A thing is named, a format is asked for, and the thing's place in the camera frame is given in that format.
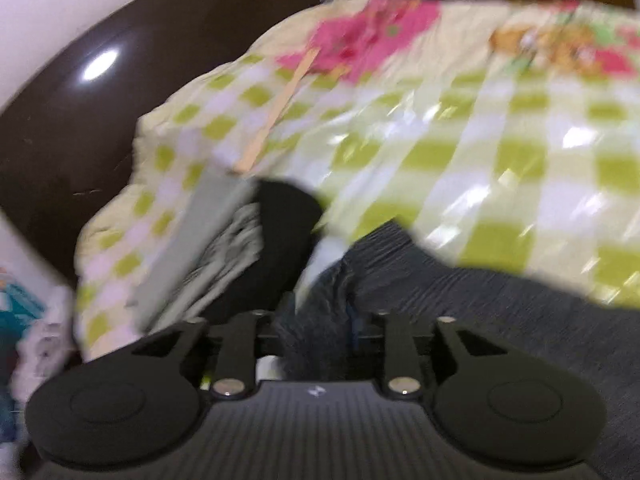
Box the green checked printed blanket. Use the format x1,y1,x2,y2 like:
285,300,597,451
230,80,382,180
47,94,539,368
74,0,640,363

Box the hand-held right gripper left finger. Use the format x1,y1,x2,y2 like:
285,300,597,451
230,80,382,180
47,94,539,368
131,310,281,402

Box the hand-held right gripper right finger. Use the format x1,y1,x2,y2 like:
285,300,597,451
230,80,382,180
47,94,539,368
347,310,507,401

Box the folded black cloth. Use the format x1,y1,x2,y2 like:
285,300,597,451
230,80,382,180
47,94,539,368
204,177,326,326

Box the wooden stick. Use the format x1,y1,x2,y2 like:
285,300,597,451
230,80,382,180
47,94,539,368
231,46,322,177

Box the folded grey cloth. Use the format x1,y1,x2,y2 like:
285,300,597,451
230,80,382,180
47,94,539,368
131,160,266,333

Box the dark brown headboard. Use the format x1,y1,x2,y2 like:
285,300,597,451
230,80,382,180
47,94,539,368
0,0,353,283

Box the dark grey pants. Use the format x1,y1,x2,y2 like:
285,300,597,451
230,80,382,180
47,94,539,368
276,220,640,480

